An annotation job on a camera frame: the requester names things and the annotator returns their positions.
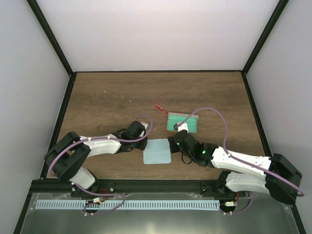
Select grey case green lining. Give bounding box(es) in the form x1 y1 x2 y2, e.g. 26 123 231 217
167 113 199 133

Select light blue cleaning cloth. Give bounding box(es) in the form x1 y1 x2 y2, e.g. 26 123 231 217
143 139 171 165

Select pink transparent sunglasses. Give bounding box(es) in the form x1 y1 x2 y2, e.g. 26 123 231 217
154 95 170 115

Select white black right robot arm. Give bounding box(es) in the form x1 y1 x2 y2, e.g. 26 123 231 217
168 130 302 205

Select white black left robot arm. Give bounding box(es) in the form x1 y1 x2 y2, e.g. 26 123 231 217
44 121 148 197

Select grey metal front panel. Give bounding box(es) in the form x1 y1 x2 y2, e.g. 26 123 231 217
21 194 300 234

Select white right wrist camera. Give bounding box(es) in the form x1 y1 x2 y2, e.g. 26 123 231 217
174 123 189 133

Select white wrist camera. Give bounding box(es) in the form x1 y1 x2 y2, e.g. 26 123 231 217
140 122 149 129
174 123 189 133

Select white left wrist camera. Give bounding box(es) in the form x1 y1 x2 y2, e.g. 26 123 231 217
140 122 149 129

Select black aluminium frame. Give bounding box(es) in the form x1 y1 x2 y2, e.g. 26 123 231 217
12 0 308 234

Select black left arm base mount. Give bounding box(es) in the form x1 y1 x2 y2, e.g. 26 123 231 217
71 179 115 198

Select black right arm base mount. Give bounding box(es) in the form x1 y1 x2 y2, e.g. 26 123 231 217
200 180 237 199

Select light blue slotted cable duct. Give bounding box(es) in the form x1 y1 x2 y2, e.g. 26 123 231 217
35 200 220 211

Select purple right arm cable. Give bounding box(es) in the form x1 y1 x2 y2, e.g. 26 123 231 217
181 107 305 216

